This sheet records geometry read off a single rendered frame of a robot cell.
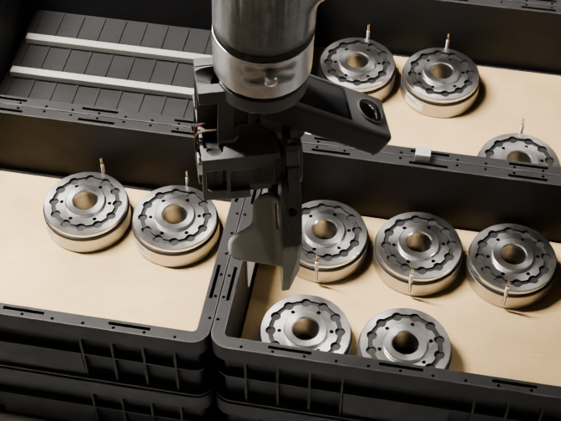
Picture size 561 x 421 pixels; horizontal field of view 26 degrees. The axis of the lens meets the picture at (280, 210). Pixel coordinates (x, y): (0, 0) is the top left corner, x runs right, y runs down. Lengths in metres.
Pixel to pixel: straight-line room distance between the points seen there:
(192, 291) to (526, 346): 0.39
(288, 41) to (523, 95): 0.85
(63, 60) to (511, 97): 0.61
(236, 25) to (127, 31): 0.91
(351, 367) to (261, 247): 0.28
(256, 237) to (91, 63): 0.75
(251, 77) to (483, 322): 0.62
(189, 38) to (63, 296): 0.46
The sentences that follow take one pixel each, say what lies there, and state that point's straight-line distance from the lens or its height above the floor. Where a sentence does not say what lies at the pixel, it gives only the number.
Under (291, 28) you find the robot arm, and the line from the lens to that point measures 0.85.
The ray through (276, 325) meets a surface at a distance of 1.36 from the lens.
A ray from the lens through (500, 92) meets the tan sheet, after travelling 1.67.
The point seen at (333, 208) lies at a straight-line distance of 1.46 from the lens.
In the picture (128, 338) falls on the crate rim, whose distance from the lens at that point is 1.29.
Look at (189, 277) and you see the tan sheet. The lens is 1.44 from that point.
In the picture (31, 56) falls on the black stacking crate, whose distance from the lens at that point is 1.73.
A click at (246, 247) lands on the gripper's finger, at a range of 1.00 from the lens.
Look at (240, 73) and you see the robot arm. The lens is 0.88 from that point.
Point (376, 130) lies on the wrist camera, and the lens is 0.98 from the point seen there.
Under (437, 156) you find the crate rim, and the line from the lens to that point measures 1.44.
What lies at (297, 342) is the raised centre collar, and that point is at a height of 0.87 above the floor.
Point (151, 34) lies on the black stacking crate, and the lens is 1.74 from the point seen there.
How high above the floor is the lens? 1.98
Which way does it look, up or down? 50 degrees down
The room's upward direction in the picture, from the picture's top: straight up
